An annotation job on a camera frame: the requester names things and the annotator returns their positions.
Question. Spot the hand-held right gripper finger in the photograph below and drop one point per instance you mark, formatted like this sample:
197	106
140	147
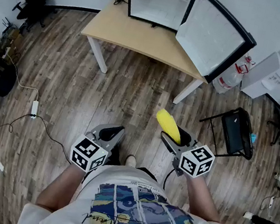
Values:
186	138
169	142

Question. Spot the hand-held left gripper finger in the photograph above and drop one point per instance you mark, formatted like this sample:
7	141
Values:
117	139
107	127

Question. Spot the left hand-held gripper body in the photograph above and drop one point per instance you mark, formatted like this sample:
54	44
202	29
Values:
87	153

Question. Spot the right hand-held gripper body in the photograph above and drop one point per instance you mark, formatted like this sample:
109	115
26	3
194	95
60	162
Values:
197	161

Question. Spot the yellow banana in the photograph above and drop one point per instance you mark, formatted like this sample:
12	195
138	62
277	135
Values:
167	123

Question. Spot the black mini fridge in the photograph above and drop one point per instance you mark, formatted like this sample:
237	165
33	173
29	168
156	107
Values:
158	7

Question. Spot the person's left forearm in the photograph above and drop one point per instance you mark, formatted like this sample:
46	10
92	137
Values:
62	189

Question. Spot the person's right forearm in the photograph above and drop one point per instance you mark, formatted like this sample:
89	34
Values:
202	200

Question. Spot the person's black trousers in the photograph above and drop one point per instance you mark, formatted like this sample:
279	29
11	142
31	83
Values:
114	158

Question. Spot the person's white shoe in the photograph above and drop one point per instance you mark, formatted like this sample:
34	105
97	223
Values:
131	161

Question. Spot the black folding chair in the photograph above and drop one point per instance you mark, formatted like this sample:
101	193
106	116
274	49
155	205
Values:
235	133

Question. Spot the small white power strip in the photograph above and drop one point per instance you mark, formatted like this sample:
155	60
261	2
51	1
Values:
271	203

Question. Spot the light wooden table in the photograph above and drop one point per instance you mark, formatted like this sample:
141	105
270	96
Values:
132	35

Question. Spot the white water dispenser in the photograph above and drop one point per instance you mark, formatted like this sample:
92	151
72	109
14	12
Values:
264	74

